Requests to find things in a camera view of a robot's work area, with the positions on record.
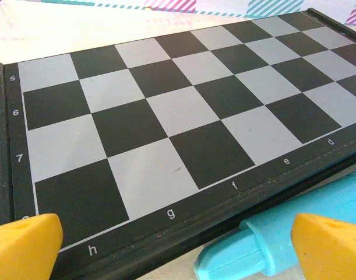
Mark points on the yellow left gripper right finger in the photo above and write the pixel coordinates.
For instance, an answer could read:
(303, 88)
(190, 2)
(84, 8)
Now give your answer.
(329, 251)

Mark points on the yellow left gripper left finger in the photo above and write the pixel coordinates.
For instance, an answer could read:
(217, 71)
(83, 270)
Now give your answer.
(23, 248)

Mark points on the teal marker pen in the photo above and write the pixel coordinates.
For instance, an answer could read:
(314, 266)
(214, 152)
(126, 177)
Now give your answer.
(276, 242)

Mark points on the black and grey chessboard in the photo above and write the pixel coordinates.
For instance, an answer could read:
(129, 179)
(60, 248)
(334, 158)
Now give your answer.
(172, 116)

